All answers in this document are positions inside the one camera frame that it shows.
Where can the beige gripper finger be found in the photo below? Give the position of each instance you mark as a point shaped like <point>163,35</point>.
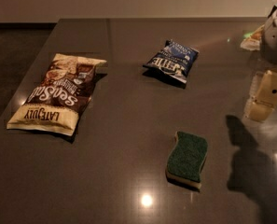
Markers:
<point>255,83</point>
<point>259,107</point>

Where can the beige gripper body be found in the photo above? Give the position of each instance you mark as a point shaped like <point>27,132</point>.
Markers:
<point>276,37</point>

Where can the brown Late July chip bag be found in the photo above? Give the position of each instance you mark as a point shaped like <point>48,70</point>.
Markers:
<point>57,103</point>

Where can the blue Kettle chip bag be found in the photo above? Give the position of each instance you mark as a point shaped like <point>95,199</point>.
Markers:
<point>174,60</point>

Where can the green and yellow sponge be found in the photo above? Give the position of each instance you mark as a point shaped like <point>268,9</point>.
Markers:
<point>185,162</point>

